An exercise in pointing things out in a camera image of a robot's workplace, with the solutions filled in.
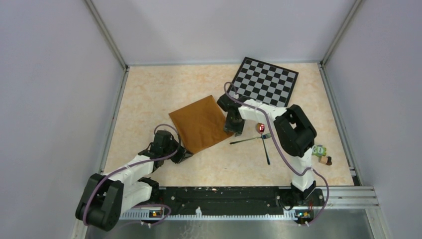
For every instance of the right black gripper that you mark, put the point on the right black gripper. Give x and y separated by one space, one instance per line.
237 130

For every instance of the iridescent fork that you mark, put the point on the iridescent fork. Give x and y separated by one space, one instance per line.
250 139

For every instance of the aluminium frame rail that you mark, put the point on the aluminium frame rail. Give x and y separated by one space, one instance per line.
352 197

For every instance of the iridescent spoon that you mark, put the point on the iridescent spoon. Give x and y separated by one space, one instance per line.
260 129

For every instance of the green owl toy block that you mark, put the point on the green owl toy block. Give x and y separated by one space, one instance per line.
319 150

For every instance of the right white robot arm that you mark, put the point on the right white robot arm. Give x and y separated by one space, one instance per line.
290 129

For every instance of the white slotted cable duct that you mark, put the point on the white slotted cable duct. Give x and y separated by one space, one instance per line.
144 215

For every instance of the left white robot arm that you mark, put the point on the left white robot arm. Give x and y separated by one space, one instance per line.
106 197

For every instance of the small brown wooden block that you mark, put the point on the small brown wooden block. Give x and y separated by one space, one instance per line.
327 160

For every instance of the black grey checkerboard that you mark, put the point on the black grey checkerboard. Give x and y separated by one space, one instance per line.
264 82

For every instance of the brown cloth napkin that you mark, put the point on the brown cloth napkin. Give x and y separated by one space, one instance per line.
200 124

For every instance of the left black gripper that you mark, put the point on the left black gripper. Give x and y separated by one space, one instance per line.
182 153

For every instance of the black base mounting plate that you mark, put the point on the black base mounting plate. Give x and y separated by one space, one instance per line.
233 201

